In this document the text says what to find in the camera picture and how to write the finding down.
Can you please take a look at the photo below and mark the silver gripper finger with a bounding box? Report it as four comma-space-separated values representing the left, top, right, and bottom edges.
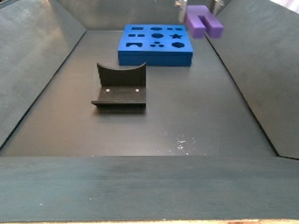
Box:
212, 0, 226, 16
174, 0, 188, 23

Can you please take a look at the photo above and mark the purple double-square block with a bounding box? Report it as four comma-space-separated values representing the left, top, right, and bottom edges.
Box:
184, 5, 224, 39

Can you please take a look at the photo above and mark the blue shape-sorting foam board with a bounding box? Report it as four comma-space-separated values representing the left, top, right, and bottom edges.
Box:
118, 24, 194, 67

